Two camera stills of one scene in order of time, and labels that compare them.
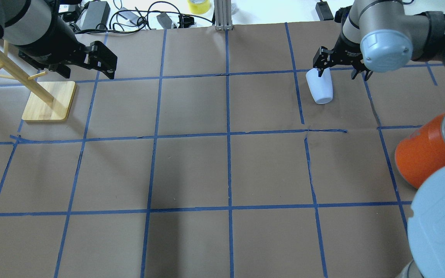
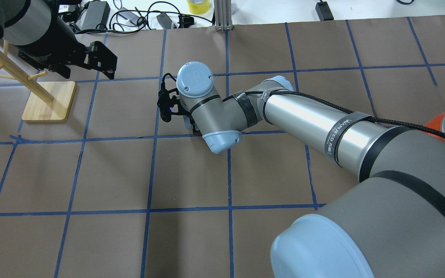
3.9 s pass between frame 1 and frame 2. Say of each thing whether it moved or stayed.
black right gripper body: moved
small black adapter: stayed
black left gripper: stayed
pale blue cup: moved
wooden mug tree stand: stayed
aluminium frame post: stayed
